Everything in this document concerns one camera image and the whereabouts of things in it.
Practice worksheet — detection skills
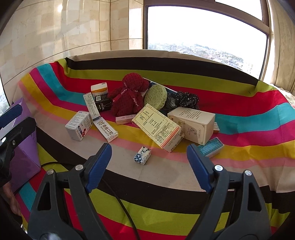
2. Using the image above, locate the red crochet plush toy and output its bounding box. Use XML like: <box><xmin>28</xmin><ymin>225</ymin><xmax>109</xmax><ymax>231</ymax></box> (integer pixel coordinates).
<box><xmin>107</xmin><ymin>73</ymin><xmax>150</xmax><ymax>117</ymax></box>

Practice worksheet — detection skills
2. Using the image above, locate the colourful striped tablecloth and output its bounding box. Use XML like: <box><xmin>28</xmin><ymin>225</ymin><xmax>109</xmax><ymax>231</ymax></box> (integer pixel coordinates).
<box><xmin>14</xmin><ymin>56</ymin><xmax>294</xmax><ymax>239</ymax></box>

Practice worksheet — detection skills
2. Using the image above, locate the white orange-logo long box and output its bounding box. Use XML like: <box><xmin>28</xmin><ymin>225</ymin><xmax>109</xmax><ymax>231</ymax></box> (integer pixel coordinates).
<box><xmin>93</xmin><ymin>117</ymin><xmax>119</xmax><ymax>143</ymax></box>

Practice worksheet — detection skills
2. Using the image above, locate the green round sponge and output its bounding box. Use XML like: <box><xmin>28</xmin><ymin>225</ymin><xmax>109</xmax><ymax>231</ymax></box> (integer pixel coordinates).
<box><xmin>143</xmin><ymin>84</ymin><xmax>167</xmax><ymax>110</ymax></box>

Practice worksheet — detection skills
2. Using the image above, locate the purple cardboard box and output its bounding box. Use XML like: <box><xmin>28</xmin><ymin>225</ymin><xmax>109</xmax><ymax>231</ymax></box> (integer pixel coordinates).
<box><xmin>1</xmin><ymin>97</ymin><xmax>41</xmax><ymax>192</ymax></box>

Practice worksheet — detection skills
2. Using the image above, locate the white blue tall box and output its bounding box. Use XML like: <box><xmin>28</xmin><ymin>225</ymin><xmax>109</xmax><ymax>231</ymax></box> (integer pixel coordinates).
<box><xmin>83</xmin><ymin>92</ymin><xmax>100</xmax><ymax>121</ymax></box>

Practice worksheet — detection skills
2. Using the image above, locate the large yellow label box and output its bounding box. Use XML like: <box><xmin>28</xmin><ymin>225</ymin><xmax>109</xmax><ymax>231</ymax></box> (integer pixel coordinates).
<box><xmin>132</xmin><ymin>104</ymin><xmax>184</xmax><ymax>152</ymax></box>

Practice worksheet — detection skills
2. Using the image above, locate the black beaded scrunchie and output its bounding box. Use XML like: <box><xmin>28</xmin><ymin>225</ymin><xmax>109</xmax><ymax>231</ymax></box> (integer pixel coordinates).
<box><xmin>164</xmin><ymin>91</ymin><xmax>199</xmax><ymax>111</ymax></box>

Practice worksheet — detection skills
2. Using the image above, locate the red white medicine box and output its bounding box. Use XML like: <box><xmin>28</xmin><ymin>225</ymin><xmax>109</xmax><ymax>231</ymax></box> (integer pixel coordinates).
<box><xmin>65</xmin><ymin>111</ymin><xmax>93</xmax><ymax>141</ymax></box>

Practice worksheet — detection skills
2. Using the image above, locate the orange white medicine box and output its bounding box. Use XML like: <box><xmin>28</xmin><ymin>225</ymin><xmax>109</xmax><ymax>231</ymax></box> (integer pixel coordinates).
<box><xmin>91</xmin><ymin>82</ymin><xmax>108</xmax><ymax>102</ymax></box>

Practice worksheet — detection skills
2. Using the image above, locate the blue white patterned box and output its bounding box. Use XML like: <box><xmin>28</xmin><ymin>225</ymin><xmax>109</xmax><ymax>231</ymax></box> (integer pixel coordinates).
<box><xmin>133</xmin><ymin>147</ymin><xmax>152</xmax><ymax>165</ymax></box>

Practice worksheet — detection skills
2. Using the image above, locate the black cable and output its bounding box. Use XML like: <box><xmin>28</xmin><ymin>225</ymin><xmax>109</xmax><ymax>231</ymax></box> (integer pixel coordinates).
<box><xmin>40</xmin><ymin>161</ymin><xmax>141</xmax><ymax>240</ymax></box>

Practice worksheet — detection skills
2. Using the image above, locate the pink slim box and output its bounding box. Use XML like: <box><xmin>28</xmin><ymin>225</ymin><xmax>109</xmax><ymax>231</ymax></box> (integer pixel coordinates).
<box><xmin>115</xmin><ymin>114</ymin><xmax>136</xmax><ymax>125</ymax></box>

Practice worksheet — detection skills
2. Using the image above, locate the large cream carton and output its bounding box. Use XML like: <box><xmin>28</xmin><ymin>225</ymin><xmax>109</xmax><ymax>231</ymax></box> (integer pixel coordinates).
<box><xmin>167</xmin><ymin>107</ymin><xmax>216</xmax><ymax>145</ymax></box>

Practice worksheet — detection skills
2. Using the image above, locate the black small box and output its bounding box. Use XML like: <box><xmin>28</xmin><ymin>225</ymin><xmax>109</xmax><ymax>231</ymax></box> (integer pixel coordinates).
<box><xmin>94</xmin><ymin>94</ymin><xmax>112</xmax><ymax>112</ymax></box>

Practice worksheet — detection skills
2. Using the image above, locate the teal small box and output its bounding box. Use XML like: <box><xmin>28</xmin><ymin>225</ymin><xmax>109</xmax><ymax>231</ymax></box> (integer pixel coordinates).
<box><xmin>198</xmin><ymin>137</ymin><xmax>224</xmax><ymax>158</ymax></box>

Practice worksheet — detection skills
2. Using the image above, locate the person's left hand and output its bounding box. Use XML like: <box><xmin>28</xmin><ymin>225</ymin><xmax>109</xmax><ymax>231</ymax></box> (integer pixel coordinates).
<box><xmin>1</xmin><ymin>182</ymin><xmax>22</xmax><ymax>216</ymax></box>

